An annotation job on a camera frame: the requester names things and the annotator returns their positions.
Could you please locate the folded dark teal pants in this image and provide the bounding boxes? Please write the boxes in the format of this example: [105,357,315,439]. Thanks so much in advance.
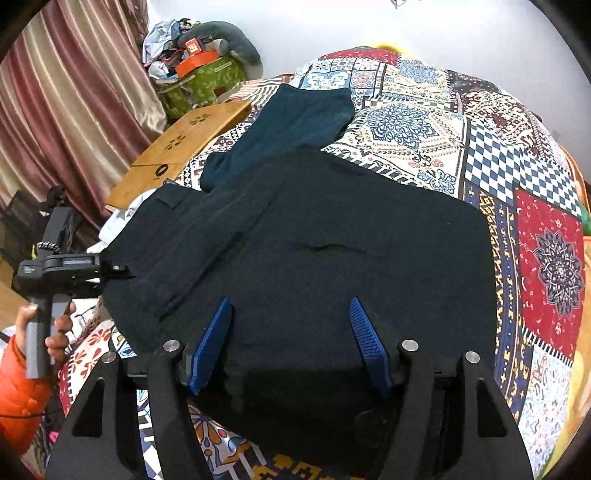
[199,85,355,192]

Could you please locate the black pants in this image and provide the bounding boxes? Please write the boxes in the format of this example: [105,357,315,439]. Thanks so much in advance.
[101,149,496,475]

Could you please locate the colourful patchwork bedspread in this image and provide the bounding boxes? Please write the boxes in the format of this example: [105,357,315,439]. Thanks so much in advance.
[47,47,586,479]

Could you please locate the grey neck pillow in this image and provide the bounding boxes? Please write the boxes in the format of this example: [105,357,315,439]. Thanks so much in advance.
[176,21,260,65]

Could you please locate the pink striped curtain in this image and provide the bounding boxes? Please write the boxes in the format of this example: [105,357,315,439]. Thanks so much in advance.
[1,1,166,230]

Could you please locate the yellow pillow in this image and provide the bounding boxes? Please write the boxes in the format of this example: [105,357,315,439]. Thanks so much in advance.
[374,44,404,54]

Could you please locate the orange box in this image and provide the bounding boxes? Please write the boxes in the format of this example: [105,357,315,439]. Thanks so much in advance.
[175,51,218,78]

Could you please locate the green patterned storage bag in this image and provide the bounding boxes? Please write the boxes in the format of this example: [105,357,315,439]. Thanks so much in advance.
[155,56,246,120]

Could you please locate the left hand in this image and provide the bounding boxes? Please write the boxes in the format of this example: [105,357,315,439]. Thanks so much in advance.
[14,300,77,365]

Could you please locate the orange jacket left sleeve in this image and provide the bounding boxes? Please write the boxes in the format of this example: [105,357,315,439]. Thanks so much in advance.
[0,336,52,457]

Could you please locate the white cloth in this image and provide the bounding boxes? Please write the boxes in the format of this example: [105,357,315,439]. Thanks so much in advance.
[86,206,138,254]

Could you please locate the wooden lap table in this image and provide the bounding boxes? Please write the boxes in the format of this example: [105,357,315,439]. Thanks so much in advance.
[106,100,250,211]

